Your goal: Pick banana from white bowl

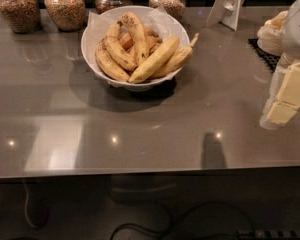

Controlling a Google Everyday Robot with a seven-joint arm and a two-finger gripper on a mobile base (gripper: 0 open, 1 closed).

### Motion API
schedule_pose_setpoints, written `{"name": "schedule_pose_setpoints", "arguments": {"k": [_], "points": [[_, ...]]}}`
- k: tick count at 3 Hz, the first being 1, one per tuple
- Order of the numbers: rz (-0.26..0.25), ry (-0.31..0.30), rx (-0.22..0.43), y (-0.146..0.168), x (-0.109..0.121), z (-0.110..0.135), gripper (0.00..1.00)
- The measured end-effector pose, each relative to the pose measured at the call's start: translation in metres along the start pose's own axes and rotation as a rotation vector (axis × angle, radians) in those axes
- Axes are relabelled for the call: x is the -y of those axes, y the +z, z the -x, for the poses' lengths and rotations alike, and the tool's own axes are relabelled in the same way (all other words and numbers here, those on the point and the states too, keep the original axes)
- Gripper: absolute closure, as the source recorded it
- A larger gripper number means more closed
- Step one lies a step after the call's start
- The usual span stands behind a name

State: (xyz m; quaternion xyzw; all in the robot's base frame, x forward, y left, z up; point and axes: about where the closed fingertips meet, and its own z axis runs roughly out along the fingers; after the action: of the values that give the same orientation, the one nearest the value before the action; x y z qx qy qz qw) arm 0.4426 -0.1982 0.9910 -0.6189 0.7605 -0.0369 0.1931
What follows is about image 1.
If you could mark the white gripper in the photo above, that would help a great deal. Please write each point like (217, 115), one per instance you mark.
(298, 30)

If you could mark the far left banana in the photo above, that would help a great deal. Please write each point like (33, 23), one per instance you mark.
(108, 65)

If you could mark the glass grain jar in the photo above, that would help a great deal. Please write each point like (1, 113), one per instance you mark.
(68, 15)
(167, 0)

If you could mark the long front yellow banana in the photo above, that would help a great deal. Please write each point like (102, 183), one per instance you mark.
(156, 60)

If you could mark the orange banana pieces behind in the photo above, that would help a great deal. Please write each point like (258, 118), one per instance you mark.
(153, 40)

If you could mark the white paper bowl liner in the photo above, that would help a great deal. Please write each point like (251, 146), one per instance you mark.
(98, 24)

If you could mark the white sign stand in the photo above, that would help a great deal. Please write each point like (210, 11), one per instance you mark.
(225, 12)

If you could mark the white bowl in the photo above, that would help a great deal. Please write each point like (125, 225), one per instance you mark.
(90, 47)

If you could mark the top spotted banana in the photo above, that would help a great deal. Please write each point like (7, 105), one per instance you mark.
(136, 29)

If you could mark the far left glass jar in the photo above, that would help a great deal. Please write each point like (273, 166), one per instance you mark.
(21, 16)

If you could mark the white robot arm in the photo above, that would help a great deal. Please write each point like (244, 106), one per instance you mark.
(290, 38)

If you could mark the black rubber mat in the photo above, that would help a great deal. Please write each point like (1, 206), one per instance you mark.
(270, 60)

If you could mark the left stack paper bowls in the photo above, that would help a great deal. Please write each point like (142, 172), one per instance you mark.
(270, 35)

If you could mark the banana with stem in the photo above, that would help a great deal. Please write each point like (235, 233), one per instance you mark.
(178, 59)

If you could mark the middle left banana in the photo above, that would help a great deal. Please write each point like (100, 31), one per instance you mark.
(115, 49)

